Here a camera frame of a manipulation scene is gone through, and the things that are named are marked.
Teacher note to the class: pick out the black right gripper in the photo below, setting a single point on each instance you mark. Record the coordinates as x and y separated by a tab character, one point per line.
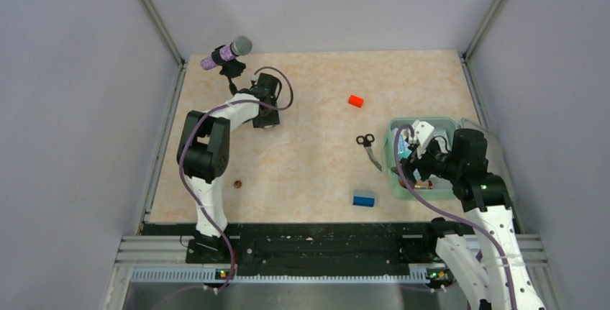
416	160

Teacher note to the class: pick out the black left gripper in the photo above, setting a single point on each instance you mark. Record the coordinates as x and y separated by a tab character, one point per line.
273	119

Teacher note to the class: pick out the green plastic medicine box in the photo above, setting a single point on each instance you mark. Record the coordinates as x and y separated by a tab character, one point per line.
441	189

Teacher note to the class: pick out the blue cotton ball bag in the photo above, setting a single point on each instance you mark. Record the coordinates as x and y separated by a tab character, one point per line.
403	147

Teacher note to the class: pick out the translucent box lid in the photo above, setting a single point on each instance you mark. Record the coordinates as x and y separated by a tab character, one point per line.
494	155

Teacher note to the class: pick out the black handled scissors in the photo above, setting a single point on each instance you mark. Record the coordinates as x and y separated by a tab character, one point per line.
366	142

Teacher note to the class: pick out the brown medicine bottle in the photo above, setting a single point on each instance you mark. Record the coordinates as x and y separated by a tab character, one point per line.
418	185

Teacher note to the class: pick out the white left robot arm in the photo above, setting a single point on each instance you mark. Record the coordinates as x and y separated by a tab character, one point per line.
204	148

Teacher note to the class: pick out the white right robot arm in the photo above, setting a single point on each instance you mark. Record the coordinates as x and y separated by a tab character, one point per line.
480	248

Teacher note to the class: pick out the black microphone stand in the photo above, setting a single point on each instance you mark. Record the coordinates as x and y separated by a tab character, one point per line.
232	74

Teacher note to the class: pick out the purple grey microphone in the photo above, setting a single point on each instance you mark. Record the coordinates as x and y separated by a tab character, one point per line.
241	44

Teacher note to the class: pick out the blue grey small box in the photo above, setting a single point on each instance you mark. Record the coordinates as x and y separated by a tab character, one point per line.
364	198

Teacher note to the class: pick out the orange block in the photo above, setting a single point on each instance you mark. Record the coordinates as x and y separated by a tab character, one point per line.
355	101

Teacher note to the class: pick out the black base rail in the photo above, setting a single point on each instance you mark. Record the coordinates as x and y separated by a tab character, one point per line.
326	250

